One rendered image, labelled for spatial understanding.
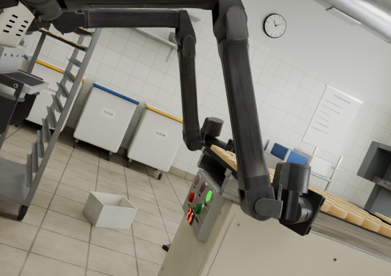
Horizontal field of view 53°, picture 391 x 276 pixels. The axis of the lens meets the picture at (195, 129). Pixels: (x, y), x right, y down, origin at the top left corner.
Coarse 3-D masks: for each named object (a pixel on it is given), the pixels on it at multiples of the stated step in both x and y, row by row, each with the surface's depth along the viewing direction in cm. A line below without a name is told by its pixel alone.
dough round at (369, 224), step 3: (366, 219) 109; (363, 222) 109; (366, 222) 108; (369, 222) 108; (372, 222) 108; (375, 222) 111; (363, 225) 109; (366, 225) 108; (369, 225) 108; (372, 225) 108; (375, 225) 107; (378, 225) 108; (369, 228) 108; (372, 228) 108; (375, 228) 108; (378, 228) 108; (375, 231) 108
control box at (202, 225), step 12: (204, 180) 116; (204, 192) 111; (216, 192) 103; (192, 204) 117; (204, 204) 108; (216, 204) 103; (204, 216) 104; (216, 216) 103; (192, 228) 109; (204, 228) 103; (204, 240) 104
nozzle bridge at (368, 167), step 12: (372, 144) 163; (384, 144) 156; (372, 156) 160; (384, 156) 161; (360, 168) 164; (372, 168) 160; (384, 168) 162; (372, 180) 160; (384, 180) 154; (372, 192) 167; (384, 192) 165; (372, 204) 164; (384, 204) 166
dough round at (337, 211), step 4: (332, 204) 109; (332, 208) 106; (336, 208) 105; (340, 208) 107; (332, 212) 106; (336, 212) 105; (340, 212) 105; (344, 212) 105; (340, 216) 105; (344, 216) 105
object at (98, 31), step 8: (104, 8) 211; (96, 32) 210; (96, 40) 211; (88, 48) 211; (88, 56) 212; (80, 72) 212; (80, 80) 213; (72, 88) 212; (72, 96) 213; (64, 112) 214; (64, 120) 215; (56, 128) 214; (56, 136) 215; (48, 144) 216; (48, 152) 215; (40, 168) 216; (40, 176) 217; (32, 192) 217
